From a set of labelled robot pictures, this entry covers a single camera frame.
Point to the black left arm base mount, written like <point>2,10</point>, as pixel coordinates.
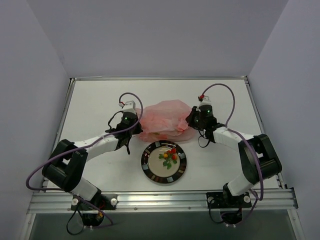
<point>91,213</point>

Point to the aluminium front rail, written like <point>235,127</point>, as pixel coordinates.
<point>158,201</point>

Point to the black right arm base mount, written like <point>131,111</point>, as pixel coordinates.
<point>228,211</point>

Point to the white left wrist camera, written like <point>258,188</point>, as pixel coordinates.
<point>128,106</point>

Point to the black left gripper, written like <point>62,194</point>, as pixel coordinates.
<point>136,127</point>

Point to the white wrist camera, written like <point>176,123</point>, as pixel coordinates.
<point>128,106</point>
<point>204,100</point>

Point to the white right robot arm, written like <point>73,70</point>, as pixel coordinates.
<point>258,158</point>

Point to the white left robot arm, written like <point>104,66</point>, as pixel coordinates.
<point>69,158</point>

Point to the pink plastic bag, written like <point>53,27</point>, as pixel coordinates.
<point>165,120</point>

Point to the red fake berries sprig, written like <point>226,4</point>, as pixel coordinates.
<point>169,158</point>

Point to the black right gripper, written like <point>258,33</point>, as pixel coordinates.
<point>191,120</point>

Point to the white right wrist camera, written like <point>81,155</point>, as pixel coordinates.
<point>204,100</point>

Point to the dark rimmed ceramic plate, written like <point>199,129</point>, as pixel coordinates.
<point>152,166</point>

